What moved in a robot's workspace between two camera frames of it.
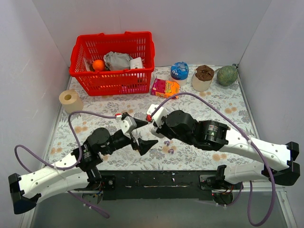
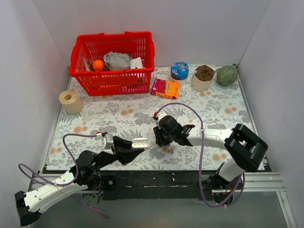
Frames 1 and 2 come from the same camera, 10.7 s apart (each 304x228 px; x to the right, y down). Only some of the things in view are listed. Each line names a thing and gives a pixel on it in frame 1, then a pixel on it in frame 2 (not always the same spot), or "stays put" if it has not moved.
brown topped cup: x=202 y=78 stays put
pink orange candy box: x=165 y=89 stays put
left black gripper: x=133 y=138 -> x=118 y=150
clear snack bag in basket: x=89 y=64 stays put
